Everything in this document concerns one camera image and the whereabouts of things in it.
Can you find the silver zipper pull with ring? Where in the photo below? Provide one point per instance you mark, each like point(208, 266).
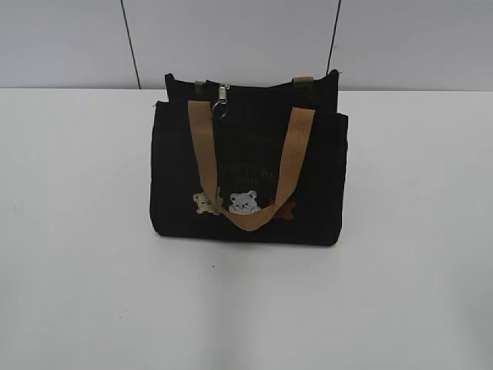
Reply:
point(220, 107)

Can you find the black canvas tote bag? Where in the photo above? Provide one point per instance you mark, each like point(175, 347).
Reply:
point(248, 143)

